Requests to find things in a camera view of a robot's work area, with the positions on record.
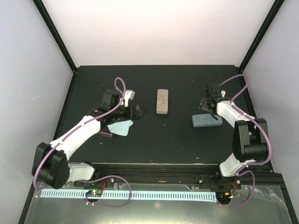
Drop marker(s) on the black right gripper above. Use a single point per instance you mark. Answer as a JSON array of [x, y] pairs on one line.
[[202, 105]]

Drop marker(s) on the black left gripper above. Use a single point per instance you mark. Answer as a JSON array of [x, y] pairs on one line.
[[138, 107]]

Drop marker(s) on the blue-grey glasses case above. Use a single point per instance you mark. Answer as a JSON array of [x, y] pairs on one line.
[[206, 120]]

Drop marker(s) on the beige glasses case green lining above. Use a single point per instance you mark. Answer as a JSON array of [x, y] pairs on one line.
[[162, 101]]

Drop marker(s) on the pink sunglasses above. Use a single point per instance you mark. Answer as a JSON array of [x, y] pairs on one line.
[[106, 134]]

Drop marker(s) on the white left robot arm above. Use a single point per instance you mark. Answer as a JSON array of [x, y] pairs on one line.
[[51, 162]]

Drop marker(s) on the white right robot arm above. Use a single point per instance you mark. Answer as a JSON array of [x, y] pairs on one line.
[[250, 143]]

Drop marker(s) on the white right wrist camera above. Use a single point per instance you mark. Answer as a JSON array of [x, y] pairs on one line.
[[223, 93]]

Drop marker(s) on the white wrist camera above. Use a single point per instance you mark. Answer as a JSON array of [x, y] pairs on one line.
[[129, 95], [223, 93]]

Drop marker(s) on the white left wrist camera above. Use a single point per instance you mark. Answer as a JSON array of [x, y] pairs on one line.
[[129, 95]]

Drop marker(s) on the black front mounting rail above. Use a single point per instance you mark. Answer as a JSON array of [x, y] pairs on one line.
[[177, 173]]

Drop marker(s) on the black right frame post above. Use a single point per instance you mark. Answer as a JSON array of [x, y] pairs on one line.
[[261, 33]]

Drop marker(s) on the black frame post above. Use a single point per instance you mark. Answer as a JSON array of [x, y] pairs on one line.
[[261, 33], [54, 32]]

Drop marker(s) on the white slotted cable duct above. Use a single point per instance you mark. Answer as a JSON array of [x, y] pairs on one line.
[[132, 195]]

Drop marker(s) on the black left frame post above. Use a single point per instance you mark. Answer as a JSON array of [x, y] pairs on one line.
[[54, 32]]

